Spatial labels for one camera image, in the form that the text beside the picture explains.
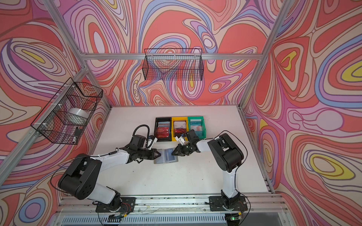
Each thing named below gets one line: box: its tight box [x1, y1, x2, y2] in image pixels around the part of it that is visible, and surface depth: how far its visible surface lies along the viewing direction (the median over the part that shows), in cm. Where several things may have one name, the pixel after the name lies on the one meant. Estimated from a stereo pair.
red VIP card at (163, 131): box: [157, 126, 170, 136], surface depth 103 cm
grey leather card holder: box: [153, 147, 179, 164], surface depth 92 cm
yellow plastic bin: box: [171, 116, 190, 142], surface depth 103 cm
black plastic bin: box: [154, 117, 173, 142], surface depth 103 cm
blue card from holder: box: [165, 148, 175, 162], surface depth 93 cm
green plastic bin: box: [187, 116, 207, 139], surface depth 106 cm
